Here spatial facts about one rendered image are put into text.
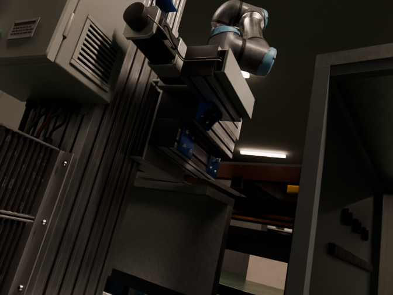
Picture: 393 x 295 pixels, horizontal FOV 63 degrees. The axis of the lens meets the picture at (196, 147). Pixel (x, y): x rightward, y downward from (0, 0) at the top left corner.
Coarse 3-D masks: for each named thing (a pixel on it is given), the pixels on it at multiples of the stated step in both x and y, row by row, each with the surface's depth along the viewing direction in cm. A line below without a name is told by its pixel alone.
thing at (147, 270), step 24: (144, 216) 143; (168, 216) 136; (192, 216) 129; (216, 216) 123; (120, 240) 146; (144, 240) 138; (168, 240) 131; (192, 240) 125; (216, 240) 119; (120, 264) 141; (144, 264) 134; (168, 264) 127; (192, 264) 121; (216, 264) 115; (168, 288) 123; (192, 288) 117; (216, 288) 115
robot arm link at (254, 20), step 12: (240, 12) 148; (252, 12) 145; (264, 12) 150; (240, 24) 148; (252, 24) 138; (264, 24) 150; (252, 36) 129; (252, 48) 117; (264, 48) 118; (240, 60) 118; (252, 60) 118; (264, 60) 118; (252, 72) 122; (264, 72) 120
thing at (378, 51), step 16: (368, 48) 81; (384, 48) 79; (320, 64) 87; (336, 64) 85; (352, 80) 96; (368, 80) 94; (384, 80) 93; (352, 96) 104; (368, 96) 102; (384, 96) 100; (352, 112) 114; (368, 112) 112; (384, 112) 110; (368, 128) 123; (384, 128) 120; (368, 144) 137; (384, 144) 134; (384, 160) 151; (384, 176) 172
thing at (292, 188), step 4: (288, 188) 132; (292, 188) 131; (296, 188) 130; (288, 192) 132; (292, 192) 131; (296, 192) 130; (288, 196) 131; (292, 196) 130; (296, 196) 129; (288, 200) 130; (292, 200) 130; (296, 200) 129
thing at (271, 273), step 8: (256, 256) 692; (256, 264) 686; (264, 264) 680; (272, 264) 674; (280, 264) 668; (248, 272) 687; (256, 272) 681; (264, 272) 674; (272, 272) 669; (280, 272) 663; (256, 280) 675; (264, 280) 669; (272, 280) 663; (280, 280) 657; (280, 288) 652
